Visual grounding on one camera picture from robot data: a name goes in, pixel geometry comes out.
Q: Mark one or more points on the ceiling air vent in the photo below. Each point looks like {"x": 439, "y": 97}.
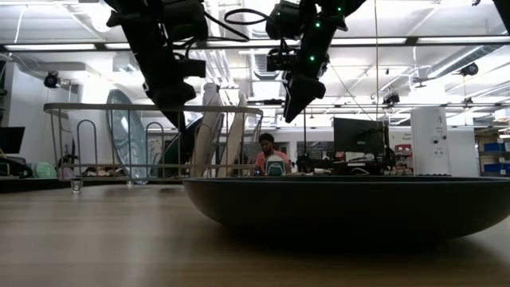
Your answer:
{"x": 259, "y": 73}

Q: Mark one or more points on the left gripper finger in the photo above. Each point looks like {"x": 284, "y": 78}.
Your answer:
{"x": 180, "y": 119}

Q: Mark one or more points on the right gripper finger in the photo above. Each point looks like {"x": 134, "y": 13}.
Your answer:
{"x": 300, "y": 91}

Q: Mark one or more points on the black ceiling camera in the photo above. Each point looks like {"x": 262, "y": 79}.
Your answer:
{"x": 470, "y": 69}
{"x": 391, "y": 99}
{"x": 52, "y": 79}

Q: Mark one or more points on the silver ceiling duct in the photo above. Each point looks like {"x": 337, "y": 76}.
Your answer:
{"x": 470, "y": 57}

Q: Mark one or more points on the black computer monitor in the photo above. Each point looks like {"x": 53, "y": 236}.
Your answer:
{"x": 354, "y": 135}

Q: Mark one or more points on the light blue patterned plate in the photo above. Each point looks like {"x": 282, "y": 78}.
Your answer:
{"x": 127, "y": 135}

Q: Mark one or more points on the green glossy shallow bowl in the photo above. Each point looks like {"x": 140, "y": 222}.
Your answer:
{"x": 187, "y": 147}

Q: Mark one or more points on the storage shelf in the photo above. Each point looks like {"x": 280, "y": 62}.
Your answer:
{"x": 482, "y": 159}

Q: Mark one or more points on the white column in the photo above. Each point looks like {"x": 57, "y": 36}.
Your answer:
{"x": 208, "y": 89}

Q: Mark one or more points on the black flat panel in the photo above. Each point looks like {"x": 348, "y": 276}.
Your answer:
{"x": 10, "y": 137}

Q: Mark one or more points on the person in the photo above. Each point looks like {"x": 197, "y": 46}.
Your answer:
{"x": 269, "y": 153}

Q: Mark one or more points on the red patterned plate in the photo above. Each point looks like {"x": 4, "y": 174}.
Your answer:
{"x": 205, "y": 139}

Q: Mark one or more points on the long ceiling light rail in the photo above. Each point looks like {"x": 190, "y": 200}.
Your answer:
{"x": 378, "y": 41}

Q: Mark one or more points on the dark green deep bowl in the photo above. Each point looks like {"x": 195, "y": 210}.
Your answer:
{"x": 338, "y": 211}

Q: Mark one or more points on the blue storage bin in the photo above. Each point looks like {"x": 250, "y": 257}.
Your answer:
{"x": 498, "y": 147}
{"x": 498, "y": 167}

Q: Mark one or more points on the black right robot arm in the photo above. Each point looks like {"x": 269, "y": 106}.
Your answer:
{"x": 318, "y": 16}

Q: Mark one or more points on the mint green round object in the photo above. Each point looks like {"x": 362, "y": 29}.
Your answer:
{"x": 44, "y": 170}

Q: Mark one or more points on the teal white chair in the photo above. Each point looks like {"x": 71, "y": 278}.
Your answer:
{"x": 275, "y": 165}

